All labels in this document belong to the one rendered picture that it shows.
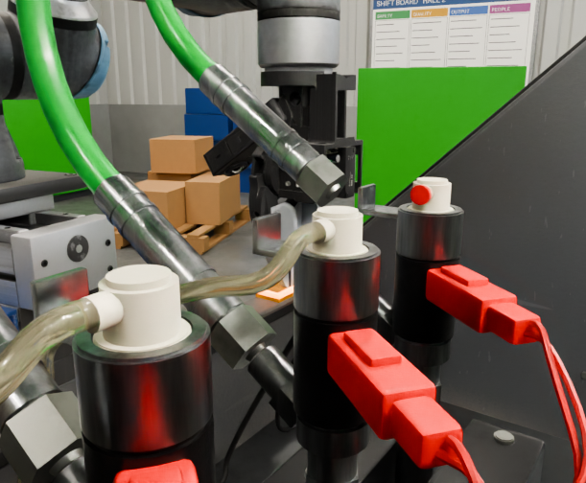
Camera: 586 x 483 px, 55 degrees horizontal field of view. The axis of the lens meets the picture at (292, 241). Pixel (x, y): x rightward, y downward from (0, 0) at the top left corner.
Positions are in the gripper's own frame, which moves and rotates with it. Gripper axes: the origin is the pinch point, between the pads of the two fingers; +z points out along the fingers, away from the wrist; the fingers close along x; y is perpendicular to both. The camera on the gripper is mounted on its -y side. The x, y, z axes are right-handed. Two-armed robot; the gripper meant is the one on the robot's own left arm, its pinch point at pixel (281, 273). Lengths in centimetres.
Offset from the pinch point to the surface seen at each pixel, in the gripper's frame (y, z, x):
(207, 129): -440, 22, 459
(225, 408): 1.9, 9.4, -11.3
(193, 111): -462, 1, 459
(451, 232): 25.2, -12.4, -22.7
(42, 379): 19.3, -10.5, -37.7
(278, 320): 1.9, 3.7, -3.2
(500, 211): 19.0, -7.3, 9.0
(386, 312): 22.3, -8.1, -22.5
